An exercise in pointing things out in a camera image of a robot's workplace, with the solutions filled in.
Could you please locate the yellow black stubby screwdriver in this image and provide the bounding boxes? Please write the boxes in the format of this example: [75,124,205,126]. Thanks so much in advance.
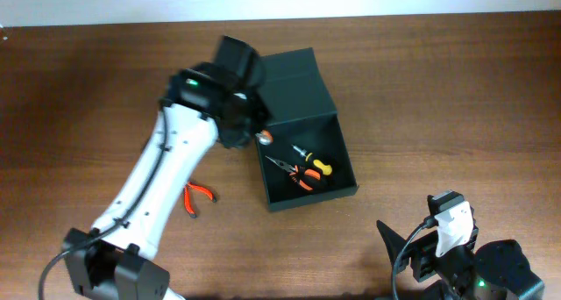
[292,145,334,176]

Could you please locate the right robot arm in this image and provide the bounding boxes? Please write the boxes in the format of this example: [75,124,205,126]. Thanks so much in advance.
[376,190,545,300]

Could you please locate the orange black long-nose pliers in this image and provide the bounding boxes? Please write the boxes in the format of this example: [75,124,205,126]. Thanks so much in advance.
[266,156,328,192]

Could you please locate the right black cable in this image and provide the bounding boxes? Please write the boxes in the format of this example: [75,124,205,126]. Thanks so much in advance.
[391,216,439,300]

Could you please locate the small red cutting pliers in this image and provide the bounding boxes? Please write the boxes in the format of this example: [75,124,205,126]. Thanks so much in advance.
[182,181,218,219]

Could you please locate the orange socket bit rail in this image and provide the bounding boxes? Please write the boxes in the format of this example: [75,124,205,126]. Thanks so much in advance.
[256,130,273,146]

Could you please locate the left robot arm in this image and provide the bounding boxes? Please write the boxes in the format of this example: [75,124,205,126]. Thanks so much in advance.
[55,36,269,300]

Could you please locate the dark green box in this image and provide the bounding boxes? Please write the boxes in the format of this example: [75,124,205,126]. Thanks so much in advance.
[256,48,359,211]

